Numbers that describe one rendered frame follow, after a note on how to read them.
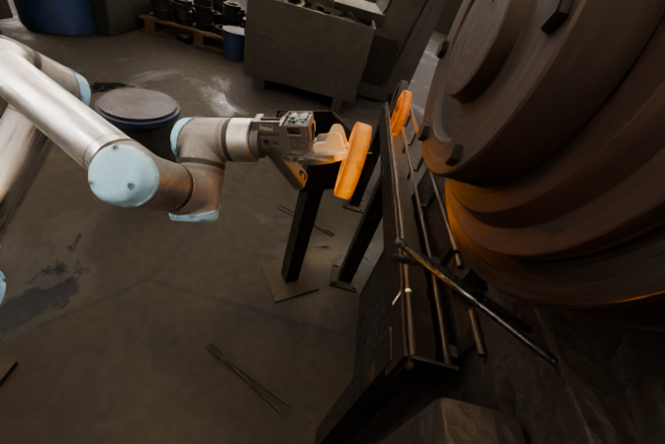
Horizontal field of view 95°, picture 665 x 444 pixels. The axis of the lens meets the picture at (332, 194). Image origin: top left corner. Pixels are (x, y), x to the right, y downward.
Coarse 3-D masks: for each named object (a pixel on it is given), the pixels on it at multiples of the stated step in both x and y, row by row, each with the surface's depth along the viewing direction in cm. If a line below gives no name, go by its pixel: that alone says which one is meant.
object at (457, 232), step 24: (456, 240) 41; (648, 240) 18; (480, 264) 34; (504, 264) 30; (528, 264) 27; (552, 264) 25; (576, 264) 23; (600, 264) 21; (624, 264) 19; (648, 264) 18; (504, 288) 30; (528, 288) 26; (552, 288) 24; (576, 288) 22; (600, 288) 20; (624, 288) 19; (648, 288) 18; (648, 312) 22
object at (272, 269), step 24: (336, 120) 103; (312, 168) 82; (336, 168) 87; (312, 192) 101; (312, 216) 109; (288, 240) 121; (264, 264) 136; (288, 264) 125; (288, 288) 130; (312, 288) 133
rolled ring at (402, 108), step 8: (400, 96) 129; (408, 96) 120; (400, 104) 131; (408, 104) 118; (400, 112) 119; (408, 112) 119; (392, 120) 133; (400, 120) 120; (392, 128) 125; (400, 128) 122
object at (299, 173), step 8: (272, 152) 62; (272, 160) 63; (280, 160) 63; (280, 168) 64; (288, 168) 64; (296, 168) 66; (288, 176) 66; (296, 176) 65; (304, 176) 67; (296, 184) 67; (304, 184) 67
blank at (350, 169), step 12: (360, 132) 57; (360, 144) 56; (348, 156) 55; (360, 156) 55; (348, 168) 56; (360, 168) 55; (336, 180) 67; (348, 180) 57; (336, 192) 60; (348, 192) 59
